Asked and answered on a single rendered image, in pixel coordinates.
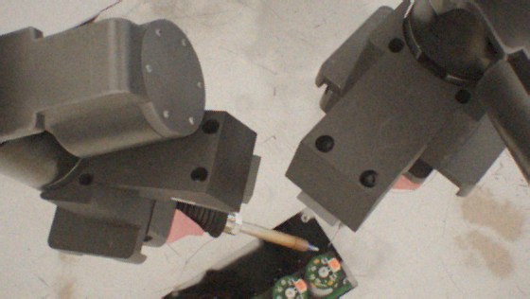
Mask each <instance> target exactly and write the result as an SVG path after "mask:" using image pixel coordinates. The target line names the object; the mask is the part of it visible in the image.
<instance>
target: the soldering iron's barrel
mask: <svg viewBox="0 0 530 299"><path fill-rule="evenodd" d="M239 232H240V233H242V234H245V235H248V236H254V237H258V238H261V239H264V240H267V241H272V242H275V243H278V244H280V245H284V246H286V247H292V248H293V249H297V250H300V251H303V252H304V251H306V250H307V249H308V247H309V242H308V241H307V240H304V239H302V238H300V237H297V236H289V235H286V234H284V233H281V232H278V231H275V230H274V229H267V228H265V227H262V226H259V225H256V224H254V223H249V222H246V221H243V216H242V215H240V214H237V213H229V215H228V220H227V222H226V224H225V229H224V230H223V233H225V234H228V235H231V236H236V235H238V234H239Z"/></svg>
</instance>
